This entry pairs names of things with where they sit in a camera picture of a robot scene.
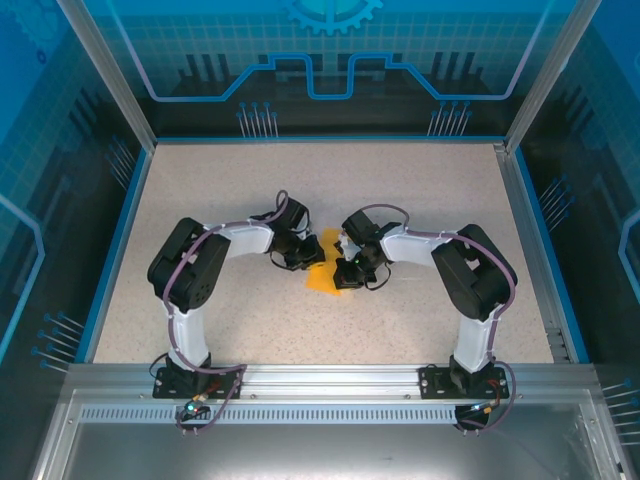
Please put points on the orange paper sheet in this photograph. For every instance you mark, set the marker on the orange paper sheet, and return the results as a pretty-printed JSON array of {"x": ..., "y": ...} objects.
[{"x": 320, "y": 280}]

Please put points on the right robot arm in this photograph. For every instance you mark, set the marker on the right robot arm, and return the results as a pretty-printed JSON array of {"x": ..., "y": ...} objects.
[{"x": 480, "y": 280}]

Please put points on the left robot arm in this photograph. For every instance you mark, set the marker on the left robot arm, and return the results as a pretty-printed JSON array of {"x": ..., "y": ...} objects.
[{"x": 190, "y": 280}]

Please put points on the blue table border strip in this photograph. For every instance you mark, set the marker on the blue table border strip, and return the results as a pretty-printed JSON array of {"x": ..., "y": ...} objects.
[
  {"x": 127, "y": 225},
  {"x": 542, "y": 225}
]

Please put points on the steel tray shelf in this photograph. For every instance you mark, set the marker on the steel tray shelf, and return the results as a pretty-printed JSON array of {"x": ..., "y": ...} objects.
[{"x": 320, "y": 450}]

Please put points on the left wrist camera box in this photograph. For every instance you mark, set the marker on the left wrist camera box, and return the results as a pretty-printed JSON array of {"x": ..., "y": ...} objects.
[{"x": 301, "y": 234}]

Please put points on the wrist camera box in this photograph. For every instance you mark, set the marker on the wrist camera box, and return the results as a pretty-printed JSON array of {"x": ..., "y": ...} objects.
[
  {"x": 301, "y": 234},
  {"x": 346, "y": 246}
]

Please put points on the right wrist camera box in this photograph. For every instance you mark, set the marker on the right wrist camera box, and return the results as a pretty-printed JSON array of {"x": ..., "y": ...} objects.
[{"x": 346, "y": 246}]

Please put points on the aluminium mounting rail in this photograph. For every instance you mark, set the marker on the aluminium mounting rail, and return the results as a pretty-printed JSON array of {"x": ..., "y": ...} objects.
[{"x": 330, "y": 380}]

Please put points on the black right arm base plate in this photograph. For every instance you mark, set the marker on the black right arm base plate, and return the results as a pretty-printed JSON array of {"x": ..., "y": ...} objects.
[{"x": 430, "y": 385}]

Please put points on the aluminium side rail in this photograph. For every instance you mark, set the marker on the aluminium side rail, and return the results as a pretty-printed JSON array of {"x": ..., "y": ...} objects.
[{"x": 525, "y": 225}]

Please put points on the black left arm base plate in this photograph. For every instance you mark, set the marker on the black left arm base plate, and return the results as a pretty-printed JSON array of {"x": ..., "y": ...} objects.
[{"x": 162, "y": 390}]

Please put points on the aluminium frame post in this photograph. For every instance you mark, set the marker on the aluminium frame post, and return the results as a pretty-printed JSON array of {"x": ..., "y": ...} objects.
[
  {"x": 112, "y": 75},
  {"x": 547, "y": 75}
]

